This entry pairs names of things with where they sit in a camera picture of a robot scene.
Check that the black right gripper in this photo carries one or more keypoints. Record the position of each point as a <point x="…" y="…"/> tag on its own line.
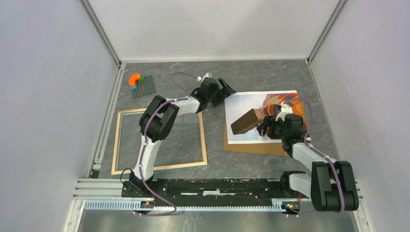
<point x="269" y="122"/>

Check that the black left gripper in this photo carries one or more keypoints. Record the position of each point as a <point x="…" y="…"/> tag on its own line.
<point x="224" y="93"/>

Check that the hot air balloon photo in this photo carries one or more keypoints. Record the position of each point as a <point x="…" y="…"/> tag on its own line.
<point x="240" y="103"/>

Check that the brown cardboard backing board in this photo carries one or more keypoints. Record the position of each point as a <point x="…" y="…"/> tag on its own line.
<point x="251" y="120"/>

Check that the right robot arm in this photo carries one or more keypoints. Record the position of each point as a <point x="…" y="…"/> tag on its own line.
<point x="330" y="185"/>

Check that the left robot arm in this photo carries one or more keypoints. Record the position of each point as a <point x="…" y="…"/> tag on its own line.
<point x="158" y="120"/>

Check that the grey building block baseplate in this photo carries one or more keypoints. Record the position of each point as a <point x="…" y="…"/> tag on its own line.
<point x="145" y="88"/>

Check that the green toy block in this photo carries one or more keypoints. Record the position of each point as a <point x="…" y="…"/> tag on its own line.
<point x="141" y="79"/>

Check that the orange curved toy block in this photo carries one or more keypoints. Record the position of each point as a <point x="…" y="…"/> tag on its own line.
<point x="133" y="80"/>

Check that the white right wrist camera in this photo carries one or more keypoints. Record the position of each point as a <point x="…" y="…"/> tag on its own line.
<point x="285" y="109"/>

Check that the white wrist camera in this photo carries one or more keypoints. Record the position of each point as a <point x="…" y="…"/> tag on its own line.
<point x="206" y="76"/>
<point x="285" y="109"/>

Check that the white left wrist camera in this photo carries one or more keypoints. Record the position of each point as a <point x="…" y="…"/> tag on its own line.
<point x="206" y="76"/>

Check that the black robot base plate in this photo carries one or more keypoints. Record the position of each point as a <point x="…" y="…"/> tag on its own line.
<point x="213" y="192"/>

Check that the light wooden picture frame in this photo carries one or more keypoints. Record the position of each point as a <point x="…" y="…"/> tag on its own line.
<point x="184" y="147"/>

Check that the aluminium rail with cable comb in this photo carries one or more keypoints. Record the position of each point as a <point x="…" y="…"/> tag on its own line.
<point x="106" y="194"/>

